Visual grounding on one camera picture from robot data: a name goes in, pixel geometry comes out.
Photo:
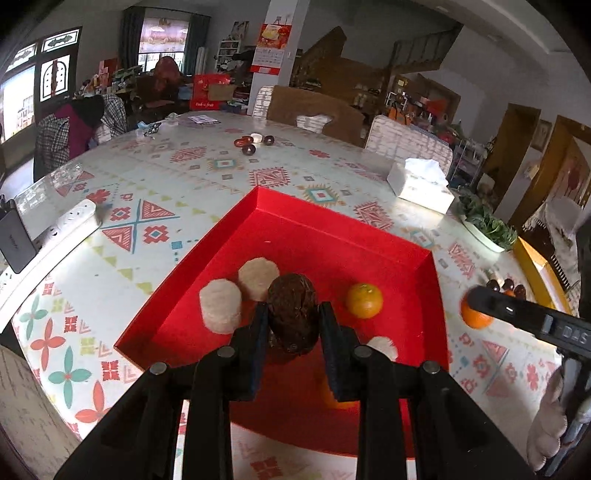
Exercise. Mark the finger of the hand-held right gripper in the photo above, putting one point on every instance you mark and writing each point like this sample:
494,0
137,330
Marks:
508,309

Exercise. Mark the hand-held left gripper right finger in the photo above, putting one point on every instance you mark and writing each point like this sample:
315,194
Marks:
334,350

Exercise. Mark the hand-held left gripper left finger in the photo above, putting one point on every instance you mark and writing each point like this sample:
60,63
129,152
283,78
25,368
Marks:
258,350

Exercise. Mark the orange mandarin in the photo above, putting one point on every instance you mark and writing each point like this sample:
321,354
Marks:
364,300
328,396
475,320

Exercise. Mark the dark red date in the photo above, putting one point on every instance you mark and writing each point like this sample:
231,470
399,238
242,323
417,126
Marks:
521,290
293,318

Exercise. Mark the red cardboard tray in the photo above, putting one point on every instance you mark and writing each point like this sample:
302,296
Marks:
323,258

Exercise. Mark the dark brown chestnut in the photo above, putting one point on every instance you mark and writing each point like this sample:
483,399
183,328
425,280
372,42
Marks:
508,283
494,285

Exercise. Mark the gold cardboard box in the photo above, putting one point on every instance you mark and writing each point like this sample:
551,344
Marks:
531,263

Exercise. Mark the white oval plate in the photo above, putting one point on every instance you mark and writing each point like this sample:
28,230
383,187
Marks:
485,242

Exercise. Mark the plate of green spinach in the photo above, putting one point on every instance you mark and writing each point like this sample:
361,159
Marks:
489,221

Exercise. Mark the white lace cloth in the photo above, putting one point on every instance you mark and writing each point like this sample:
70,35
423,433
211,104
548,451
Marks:
561,221

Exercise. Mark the white tissue box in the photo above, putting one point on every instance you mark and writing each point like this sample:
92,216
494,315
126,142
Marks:
415,189

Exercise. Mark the metal storage rack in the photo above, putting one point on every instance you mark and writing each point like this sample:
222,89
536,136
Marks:
466,161

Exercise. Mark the white patterned chair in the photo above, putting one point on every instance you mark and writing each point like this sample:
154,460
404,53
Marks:
406,143
27,415

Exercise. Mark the white power strip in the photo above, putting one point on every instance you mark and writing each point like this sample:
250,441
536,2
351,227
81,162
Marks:
69,221

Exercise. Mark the white paper sheet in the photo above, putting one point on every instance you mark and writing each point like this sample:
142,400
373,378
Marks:
203,119

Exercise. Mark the chair with brown cover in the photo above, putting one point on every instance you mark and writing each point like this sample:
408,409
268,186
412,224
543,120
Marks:
314,110

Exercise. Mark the red gift box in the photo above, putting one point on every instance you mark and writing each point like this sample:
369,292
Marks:
212,92

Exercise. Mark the black flat device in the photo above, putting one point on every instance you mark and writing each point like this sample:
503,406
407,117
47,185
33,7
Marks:
16,240

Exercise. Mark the chair with draped clothes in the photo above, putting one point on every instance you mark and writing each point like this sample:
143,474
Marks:
69,138

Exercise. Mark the dark red cloth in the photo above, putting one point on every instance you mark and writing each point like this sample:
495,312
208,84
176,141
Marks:
168,74

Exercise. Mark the red wall calendar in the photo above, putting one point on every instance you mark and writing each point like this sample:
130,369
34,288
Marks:
272,46

